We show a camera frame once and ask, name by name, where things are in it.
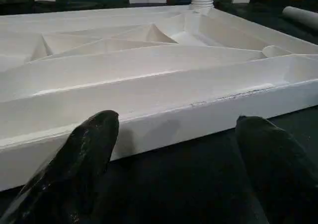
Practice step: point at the black mat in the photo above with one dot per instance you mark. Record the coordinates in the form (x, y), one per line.
(186, 184)

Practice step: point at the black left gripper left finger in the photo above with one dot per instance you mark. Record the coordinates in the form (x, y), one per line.
(69, 169)

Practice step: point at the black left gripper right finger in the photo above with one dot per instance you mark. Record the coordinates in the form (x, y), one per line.
(280, 169)

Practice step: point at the white plastic table top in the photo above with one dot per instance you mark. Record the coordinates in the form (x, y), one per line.
(149, 90)

